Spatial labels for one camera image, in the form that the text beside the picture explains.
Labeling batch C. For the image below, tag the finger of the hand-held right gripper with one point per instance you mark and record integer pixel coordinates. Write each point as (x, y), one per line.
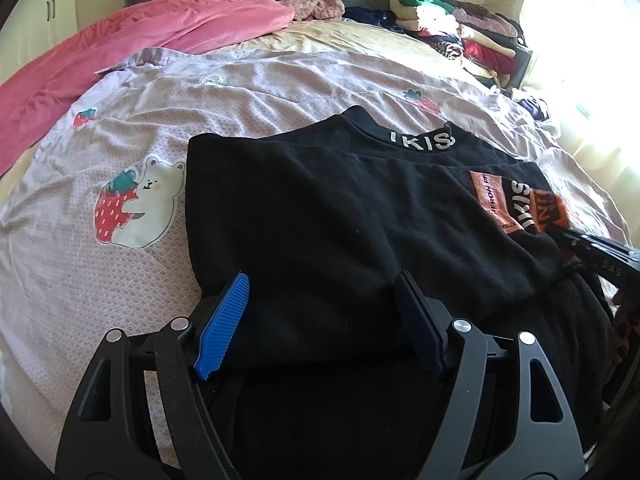
(575, 239)

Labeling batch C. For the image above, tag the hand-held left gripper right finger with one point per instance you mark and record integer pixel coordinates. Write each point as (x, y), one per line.
(417, 325)

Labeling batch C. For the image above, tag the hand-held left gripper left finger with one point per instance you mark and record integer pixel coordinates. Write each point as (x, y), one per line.
(222, 325)

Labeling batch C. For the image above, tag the black sweater with orange cuffs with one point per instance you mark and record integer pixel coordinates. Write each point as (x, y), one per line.
(325, 210)

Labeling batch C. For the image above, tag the pile of folded clothes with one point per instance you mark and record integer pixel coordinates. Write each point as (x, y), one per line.
(465, 30)

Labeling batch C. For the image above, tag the lilac printed blanket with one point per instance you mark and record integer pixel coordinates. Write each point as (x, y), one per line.
(100, 285)

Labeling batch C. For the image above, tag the white curtain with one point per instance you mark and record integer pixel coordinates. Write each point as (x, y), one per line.
(590, 60)

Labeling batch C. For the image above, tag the dark bedside cabinet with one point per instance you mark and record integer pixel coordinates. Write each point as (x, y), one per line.
(522, 62)

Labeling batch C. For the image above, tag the pink blanket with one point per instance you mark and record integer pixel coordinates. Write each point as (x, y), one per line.
(100, 50)

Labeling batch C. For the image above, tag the dark blue garment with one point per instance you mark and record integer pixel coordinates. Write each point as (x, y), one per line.
(370, 17)

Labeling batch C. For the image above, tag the pink fuzzy garment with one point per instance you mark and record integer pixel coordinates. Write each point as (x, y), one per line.
(320, 5)

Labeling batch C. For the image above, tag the white wardrobe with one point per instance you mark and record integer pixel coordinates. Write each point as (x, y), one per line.
(40, 15)

